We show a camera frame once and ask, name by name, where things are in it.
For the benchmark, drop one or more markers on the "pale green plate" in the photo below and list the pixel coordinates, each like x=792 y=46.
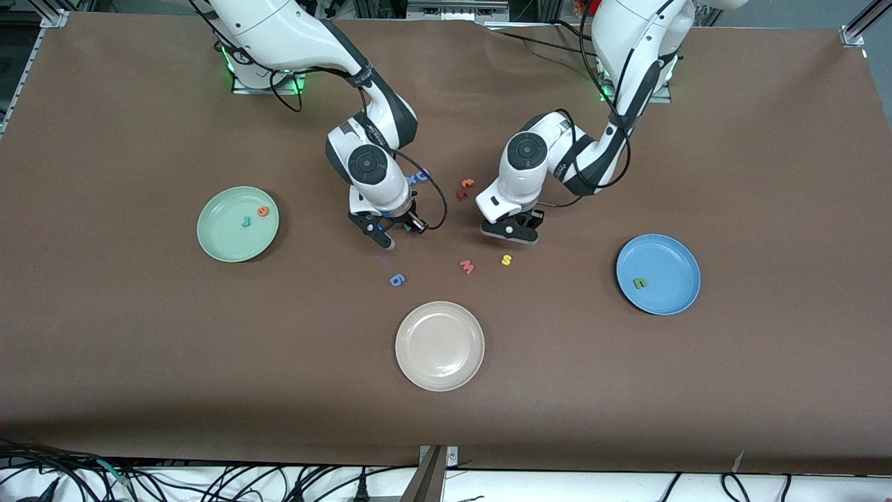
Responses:
x=226 y=237

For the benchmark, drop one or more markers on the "aluminium frame corner bracket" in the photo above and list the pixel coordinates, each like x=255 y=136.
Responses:
x=851 y=36
x=54 y=19

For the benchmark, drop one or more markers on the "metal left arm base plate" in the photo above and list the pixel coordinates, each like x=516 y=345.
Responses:
x=662 y=100

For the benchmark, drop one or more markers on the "grey equipment box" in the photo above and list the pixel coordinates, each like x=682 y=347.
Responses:
x=453 y=8

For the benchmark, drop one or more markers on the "beige plate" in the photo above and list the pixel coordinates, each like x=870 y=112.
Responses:
x=440 y=346

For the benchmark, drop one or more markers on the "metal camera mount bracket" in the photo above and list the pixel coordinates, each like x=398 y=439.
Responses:
x=428 y=481

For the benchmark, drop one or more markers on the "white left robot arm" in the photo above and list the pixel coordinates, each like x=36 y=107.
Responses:
x=627 y=35

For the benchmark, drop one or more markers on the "black power plug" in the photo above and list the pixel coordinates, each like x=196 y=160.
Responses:
x=361 y=491

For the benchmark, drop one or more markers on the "brown table cover sheet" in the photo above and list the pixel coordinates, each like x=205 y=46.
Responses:
x=446 y=418

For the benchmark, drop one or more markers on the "blue foam number six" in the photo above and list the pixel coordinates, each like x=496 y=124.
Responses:
x=401 y=278

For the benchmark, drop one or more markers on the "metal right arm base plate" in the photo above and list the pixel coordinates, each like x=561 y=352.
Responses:
x=265 y=90

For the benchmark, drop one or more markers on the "blue plate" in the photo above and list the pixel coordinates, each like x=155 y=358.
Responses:
x=665 y=265

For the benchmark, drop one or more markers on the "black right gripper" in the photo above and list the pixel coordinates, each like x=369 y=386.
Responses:
x=406 y=220

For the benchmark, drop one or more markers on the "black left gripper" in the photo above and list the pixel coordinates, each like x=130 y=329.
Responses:
x=535 y=218

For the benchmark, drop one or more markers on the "pink foam letter w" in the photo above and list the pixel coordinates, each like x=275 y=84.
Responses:
x=465 y=265

